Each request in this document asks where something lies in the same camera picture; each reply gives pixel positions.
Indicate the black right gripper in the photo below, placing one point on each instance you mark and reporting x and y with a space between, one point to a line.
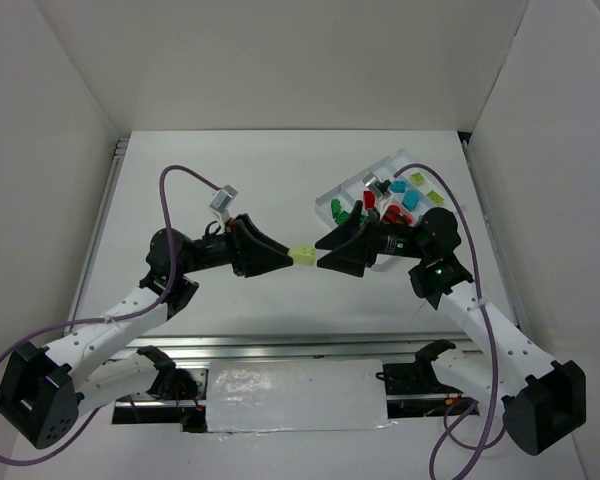
368 242

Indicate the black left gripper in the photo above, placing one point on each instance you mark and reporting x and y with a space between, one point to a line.
240 247

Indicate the red curved lego brick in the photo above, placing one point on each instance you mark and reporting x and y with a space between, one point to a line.
369 200

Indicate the pale yellow lego brick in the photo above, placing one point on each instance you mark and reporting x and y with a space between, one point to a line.
303 255

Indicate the red oval lego brick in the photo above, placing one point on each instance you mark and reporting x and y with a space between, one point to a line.
392 214

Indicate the cyan 2x4 lego plate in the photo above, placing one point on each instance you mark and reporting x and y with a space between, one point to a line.
398 186

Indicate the cyan oval lego brick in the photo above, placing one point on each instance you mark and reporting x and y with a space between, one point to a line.
410 199

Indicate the lime square lego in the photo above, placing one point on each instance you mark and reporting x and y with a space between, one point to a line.
417 179

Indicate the lime 2x2 lego plate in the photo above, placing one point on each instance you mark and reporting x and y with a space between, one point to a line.
435 198

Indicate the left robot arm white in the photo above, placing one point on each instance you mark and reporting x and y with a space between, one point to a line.
44 390

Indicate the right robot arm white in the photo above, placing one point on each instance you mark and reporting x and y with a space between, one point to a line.
539 399

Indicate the white divided plastic tray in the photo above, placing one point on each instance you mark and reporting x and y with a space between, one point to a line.
398 166

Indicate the white foil cover plate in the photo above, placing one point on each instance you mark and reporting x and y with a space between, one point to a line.
307 395

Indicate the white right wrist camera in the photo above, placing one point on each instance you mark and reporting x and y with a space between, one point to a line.
379 187

